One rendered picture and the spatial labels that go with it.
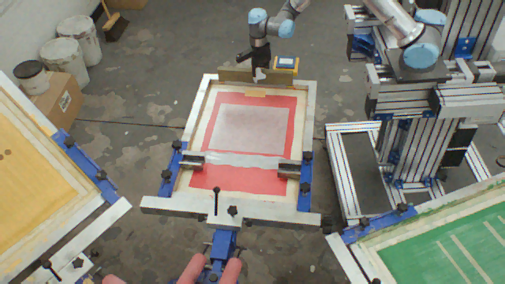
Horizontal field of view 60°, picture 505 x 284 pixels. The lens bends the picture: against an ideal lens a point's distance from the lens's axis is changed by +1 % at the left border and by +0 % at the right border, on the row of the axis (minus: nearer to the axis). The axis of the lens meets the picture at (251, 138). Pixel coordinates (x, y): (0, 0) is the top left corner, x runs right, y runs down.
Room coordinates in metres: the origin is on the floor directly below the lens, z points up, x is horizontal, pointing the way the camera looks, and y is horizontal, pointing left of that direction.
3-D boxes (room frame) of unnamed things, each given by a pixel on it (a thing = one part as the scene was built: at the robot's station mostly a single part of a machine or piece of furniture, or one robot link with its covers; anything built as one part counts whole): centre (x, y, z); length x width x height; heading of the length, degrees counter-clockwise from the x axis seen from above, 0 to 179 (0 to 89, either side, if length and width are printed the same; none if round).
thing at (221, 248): (0.80, 0.13, 1.02); 0.17 x 0.06 x 0.05; 169
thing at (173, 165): (1.17, 0.34, 0.98); 0.30 x 0.05 x 0.07; 169
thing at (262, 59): (1.60, -0.06, 1.23); 0.09 x 0.08 x 0.12; 79
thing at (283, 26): (1.58, -0.15, 1.39); 0.11 x 0.11 x 0.08; 65
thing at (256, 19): (1.60, -0.06, 1.39); 0.09 x 0.08 x 0.11; 65
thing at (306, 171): (1.06, -0.21, 0.98); 0.30 x 0.05 x 0.07; 169
